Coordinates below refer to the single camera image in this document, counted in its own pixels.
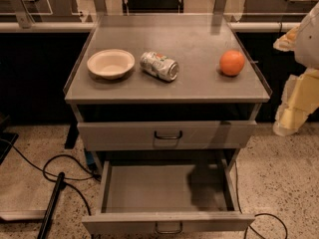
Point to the grey drawer cabinet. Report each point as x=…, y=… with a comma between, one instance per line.
x=200, y=91

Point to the crushed silver soda can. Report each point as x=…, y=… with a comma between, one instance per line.
x=159, y=66

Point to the grey top drawer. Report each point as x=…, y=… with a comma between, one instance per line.
x=156, y=135

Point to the grey drawer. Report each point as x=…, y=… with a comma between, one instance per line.
x=156, y=135
x=166, y=198

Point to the orange fruit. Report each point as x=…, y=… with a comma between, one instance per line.
x=231, y=63

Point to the black pole on floor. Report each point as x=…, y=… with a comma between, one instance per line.
x=47, y=220

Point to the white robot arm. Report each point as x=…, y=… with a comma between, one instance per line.
x=300, y=97

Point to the yellow foam padded gripper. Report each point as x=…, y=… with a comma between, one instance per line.
x=308, y=44

